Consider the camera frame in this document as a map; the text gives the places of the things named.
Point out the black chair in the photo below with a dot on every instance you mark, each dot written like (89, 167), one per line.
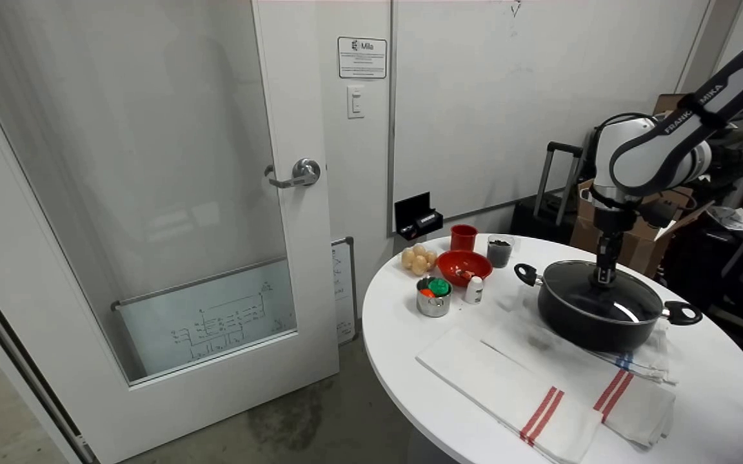
(698, 260)

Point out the red cup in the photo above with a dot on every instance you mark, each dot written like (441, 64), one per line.
(463, 238)

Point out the large wall whiteboard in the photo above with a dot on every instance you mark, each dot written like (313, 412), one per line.
(517, 111)

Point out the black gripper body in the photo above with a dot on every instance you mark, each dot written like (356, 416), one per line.
(614, 212)

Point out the beige round food item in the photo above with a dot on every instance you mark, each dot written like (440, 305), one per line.
(419, 260)

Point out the white tea towel red stripes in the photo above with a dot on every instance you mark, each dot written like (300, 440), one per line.
(508, 383)

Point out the white wall sign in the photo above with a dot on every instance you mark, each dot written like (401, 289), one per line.
(362, 58)

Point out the small grey cup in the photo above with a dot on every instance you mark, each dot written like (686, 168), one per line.
(498, 254)

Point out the white door with frosted glass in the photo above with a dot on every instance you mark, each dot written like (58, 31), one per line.
(303, 300)

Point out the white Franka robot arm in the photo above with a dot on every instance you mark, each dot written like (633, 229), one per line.
(645, 156)

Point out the glass lid with black knob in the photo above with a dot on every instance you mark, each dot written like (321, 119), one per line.
(573, 293)

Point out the white light switch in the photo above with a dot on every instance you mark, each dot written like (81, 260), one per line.
(353, 101)

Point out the large open cardboard box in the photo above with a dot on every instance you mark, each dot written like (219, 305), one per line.
(584, 232)

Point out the small white bottle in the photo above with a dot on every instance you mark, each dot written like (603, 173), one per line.
(473, 289)

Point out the white crumpled paper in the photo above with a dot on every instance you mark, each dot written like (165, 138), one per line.
(732, 221)

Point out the tin can with coloured items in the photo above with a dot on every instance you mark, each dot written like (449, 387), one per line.
(431, 298)

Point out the red bowl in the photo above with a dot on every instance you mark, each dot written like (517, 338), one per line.
(463, 269)

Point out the small cardboard box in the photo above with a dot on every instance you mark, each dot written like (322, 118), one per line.
(662, 101)

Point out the black marker tray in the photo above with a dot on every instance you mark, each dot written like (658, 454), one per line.
(416, 216)

